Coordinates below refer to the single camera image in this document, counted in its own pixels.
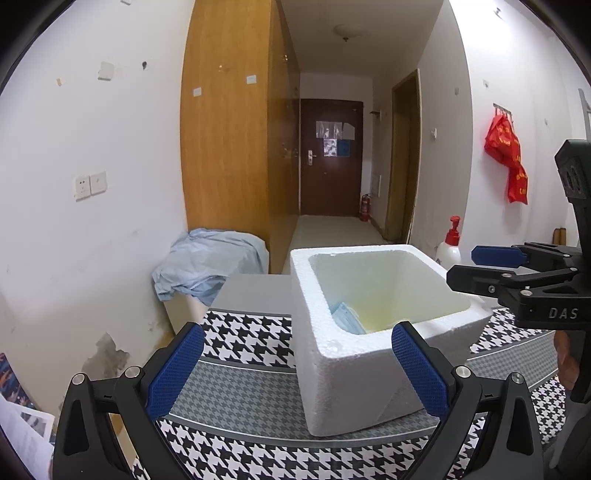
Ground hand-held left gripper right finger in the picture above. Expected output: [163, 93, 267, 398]
[392, 322, 555, 480]

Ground blue face mask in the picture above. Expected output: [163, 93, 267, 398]
[330, 302, 366, 334]

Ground white pump bottle red cap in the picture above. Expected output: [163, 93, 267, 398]
[435, 216, 462, 269]

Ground person's right forearm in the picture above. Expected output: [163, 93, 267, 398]
[545, 397, 591, 480]

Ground light blue cloth pile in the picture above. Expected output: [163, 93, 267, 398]
[152, 227, 270, 303]

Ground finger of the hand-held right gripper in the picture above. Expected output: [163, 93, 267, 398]
[446, 264, 529, 298]
[472, 242, 580, 271]

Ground dark brown door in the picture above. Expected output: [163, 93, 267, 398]
[300, 98, 363, 217]

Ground person's right hand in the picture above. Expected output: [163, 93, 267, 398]
[553, 330, 578, 391]

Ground light wooden side door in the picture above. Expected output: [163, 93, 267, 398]
[385, 69, 422, 244]

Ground printed papers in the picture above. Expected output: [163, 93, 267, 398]
[0, 353, 57, 480]

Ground red hanging bags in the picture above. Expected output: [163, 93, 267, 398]
[484, 113, 529, 205]

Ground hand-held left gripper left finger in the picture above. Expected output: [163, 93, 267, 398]
[52, 322, 205, 480]

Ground white foam box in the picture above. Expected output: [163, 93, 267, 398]
[290, 244, 495, 438]

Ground wooden wardrobe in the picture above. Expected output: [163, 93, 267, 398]
[180, 0, 301, 278]

